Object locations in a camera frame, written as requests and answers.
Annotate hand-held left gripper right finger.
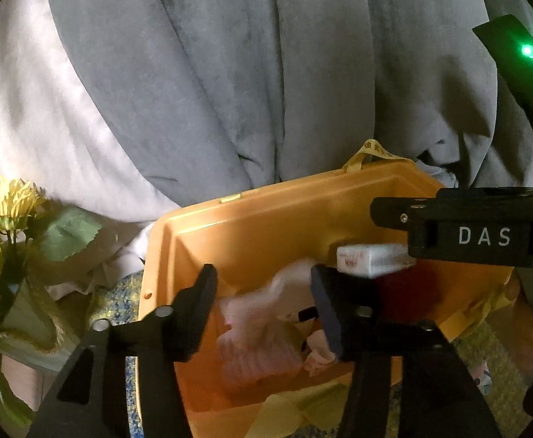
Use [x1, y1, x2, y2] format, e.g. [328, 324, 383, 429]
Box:
[310, 264, 500, 438]

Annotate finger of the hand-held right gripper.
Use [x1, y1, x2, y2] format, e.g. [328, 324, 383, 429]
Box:
[369, 196, 436, 233]

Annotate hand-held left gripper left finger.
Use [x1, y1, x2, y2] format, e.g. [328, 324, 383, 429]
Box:
[24, 264, 218, 438]

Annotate white ribbed cloth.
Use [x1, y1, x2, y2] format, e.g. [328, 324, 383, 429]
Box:
[336, 243, 417, 278]

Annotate white knitted hat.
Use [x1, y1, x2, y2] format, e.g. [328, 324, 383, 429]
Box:
[216, 260, 308, 386]

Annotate red pom-pom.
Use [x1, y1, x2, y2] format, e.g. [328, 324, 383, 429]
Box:
[376, 271, 436, 320]

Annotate yellow plastic crate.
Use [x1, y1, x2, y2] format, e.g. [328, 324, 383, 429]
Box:
[136, 139, 523, 438]

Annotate yellow plaid blanket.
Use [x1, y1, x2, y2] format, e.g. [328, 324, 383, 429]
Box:
[88, 274, 533, 438]

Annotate beige crumpled cloth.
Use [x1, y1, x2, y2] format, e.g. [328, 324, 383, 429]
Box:
[43, 219, 155, 299]

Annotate green ribbed vase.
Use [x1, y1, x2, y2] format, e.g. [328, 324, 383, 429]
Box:
[0, 278, 80, 361]

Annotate artificial sunflower bouquet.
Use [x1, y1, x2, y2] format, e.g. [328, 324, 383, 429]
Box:
[0, 178, 103, 393]

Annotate grey curtain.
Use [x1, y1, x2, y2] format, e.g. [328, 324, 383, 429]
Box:
[43, 0, 533, 192]

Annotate pale pink curtain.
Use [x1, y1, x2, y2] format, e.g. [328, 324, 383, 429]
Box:
[0, 0, 185, 220]

